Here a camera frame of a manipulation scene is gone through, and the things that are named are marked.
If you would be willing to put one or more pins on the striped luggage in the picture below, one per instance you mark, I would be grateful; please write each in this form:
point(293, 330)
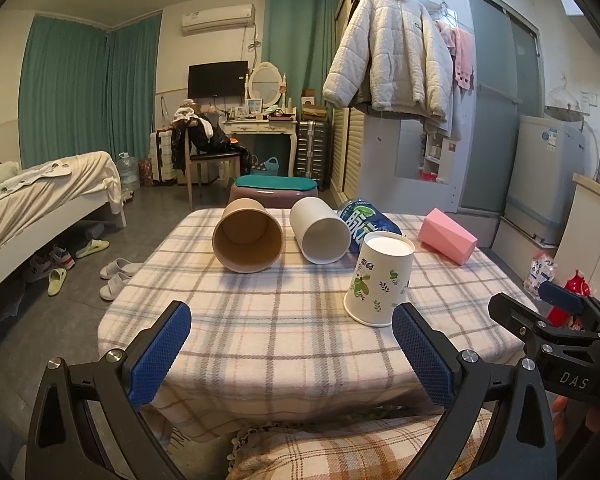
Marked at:
point(161, 157)

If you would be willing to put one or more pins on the white vanity dresser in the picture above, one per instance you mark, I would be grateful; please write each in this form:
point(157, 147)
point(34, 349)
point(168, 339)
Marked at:
point(260, 132)

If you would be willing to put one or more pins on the green slipper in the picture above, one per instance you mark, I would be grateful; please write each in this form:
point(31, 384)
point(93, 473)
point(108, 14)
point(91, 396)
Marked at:
point(92, 248)
point(56, 282)

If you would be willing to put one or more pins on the black jacket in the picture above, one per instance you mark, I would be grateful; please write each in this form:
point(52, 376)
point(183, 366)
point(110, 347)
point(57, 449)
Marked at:
point(207, 135)

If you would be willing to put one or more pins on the black television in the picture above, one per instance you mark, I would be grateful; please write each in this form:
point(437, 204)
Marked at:
point(217, 79)

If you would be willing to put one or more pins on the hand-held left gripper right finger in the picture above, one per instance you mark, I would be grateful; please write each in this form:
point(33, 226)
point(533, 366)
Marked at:
point(422, 360)

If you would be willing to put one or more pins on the clear water jug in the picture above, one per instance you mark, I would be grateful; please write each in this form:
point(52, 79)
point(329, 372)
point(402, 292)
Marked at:
point(128, 172)

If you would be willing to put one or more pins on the red bag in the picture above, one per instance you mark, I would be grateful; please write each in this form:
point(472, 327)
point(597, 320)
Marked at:
point(577, 285)

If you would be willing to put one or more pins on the wooden chair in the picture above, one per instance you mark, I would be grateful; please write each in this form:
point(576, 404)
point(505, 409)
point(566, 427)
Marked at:
point(215, 160)

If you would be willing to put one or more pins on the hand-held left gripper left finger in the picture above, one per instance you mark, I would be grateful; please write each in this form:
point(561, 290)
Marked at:
point(160, 355)

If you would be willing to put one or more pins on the white puffer jacket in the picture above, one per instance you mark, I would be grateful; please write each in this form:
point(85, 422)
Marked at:
point(390, 55)

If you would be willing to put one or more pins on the white louvered wardrobe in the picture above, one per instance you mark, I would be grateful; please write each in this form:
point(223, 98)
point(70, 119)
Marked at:
point(347, 150)

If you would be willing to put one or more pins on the plain white paper cup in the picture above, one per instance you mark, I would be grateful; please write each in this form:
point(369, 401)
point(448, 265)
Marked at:
point(310, 215)

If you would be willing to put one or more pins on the person's right hand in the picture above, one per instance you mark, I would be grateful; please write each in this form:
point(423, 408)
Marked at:
point(560, 417)

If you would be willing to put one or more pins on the wooden counter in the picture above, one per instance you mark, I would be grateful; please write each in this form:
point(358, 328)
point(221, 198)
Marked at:
point(590, 225)

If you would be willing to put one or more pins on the brown cardboard box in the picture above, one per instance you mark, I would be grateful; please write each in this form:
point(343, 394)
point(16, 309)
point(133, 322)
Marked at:
point(314, 107)

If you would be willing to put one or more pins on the white air conditioner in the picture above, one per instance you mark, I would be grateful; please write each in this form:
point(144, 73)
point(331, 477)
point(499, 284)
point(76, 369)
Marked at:
point(217, 17)

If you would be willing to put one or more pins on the frosted glass door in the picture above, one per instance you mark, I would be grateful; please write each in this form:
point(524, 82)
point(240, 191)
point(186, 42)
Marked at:
point(495, 110)

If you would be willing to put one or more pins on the stool with green cushion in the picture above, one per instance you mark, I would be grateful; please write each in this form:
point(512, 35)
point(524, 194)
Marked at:
point(275, 199)

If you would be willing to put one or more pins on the brown paper cup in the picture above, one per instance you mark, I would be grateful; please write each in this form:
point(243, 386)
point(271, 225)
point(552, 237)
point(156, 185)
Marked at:
point(250, 245)

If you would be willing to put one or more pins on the teal plastic basket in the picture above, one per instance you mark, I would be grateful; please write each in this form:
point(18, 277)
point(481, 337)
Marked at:
point(265, 166)

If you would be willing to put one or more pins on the white slipper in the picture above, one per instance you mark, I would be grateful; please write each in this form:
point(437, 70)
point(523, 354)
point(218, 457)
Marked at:
point(120, 267)
point(115, 287)

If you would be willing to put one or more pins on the white washing machine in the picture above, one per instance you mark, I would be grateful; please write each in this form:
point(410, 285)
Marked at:
point(545, 175)

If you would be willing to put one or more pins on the green curtain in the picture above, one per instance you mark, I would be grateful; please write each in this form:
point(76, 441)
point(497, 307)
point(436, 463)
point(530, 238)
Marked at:
point(300, 45)
point(62, 90)
point(132, 85)

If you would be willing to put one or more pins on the clear plastic bag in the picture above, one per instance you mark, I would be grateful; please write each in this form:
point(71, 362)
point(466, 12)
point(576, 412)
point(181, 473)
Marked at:
point(540, 272)

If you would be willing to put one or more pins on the oval vanity mirror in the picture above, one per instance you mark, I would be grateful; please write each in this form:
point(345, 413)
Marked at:
point(265, 82)

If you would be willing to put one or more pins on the green stool cushion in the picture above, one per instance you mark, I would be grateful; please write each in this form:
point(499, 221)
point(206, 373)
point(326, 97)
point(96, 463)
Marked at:
point(275, 182)

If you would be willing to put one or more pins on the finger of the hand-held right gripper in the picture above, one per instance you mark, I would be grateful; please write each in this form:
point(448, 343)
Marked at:
point(512, 315)
point(560, 296)

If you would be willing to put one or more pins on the plaid tablecloth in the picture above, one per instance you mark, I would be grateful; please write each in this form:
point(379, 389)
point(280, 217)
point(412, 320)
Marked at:
point(280, 320)

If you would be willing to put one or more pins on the blue drink bottle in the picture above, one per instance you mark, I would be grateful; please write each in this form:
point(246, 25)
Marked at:
point(360, 216)

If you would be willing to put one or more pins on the pink towel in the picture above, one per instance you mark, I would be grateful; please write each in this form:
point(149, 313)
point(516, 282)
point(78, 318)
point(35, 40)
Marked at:
point(462, 60)

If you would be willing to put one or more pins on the silver suitcase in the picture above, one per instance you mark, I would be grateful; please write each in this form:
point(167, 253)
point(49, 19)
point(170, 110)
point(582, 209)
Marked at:
point(312, 152)

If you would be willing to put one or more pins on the pink faceted cup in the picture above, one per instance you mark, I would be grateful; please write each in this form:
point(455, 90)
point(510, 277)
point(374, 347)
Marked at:
point(445, 235)

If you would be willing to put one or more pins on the white leaf print paper cup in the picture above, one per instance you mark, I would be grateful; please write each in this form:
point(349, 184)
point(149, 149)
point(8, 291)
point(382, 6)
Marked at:
point(375, 285)

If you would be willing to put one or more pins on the bed with white bedding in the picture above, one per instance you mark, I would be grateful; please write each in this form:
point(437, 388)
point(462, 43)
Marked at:
point(35, 195)

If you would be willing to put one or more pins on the grey sneakers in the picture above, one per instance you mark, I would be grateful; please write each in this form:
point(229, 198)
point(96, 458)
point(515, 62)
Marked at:
point(50, 262)

